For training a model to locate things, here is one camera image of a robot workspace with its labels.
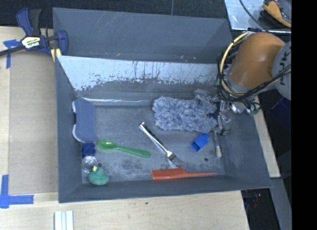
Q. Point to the green plastic spoon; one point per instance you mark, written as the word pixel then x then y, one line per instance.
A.
pixel 123 149

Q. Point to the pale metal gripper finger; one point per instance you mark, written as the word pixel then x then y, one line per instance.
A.
pixel 218 147
pixel 224 122

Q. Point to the blue and white sponge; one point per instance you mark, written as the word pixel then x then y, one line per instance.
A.
pixel 85 120

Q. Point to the small blue plastic block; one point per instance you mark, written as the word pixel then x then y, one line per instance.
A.
pixel 200 142

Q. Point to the fluffy blue and white cloth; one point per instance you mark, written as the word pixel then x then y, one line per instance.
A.
pixel 183 115

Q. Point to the silver metal fork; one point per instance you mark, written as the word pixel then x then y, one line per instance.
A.
pixel 158 143

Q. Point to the small dark blue round piece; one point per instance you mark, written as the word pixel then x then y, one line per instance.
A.
pixel 88 149

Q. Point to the green rubber duck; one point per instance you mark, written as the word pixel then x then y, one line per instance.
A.
pixel 98 177

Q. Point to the clear glass cup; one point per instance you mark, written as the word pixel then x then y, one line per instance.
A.
pixel 89 164

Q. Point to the grey metal bin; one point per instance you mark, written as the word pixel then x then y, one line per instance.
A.
pixel 138 38

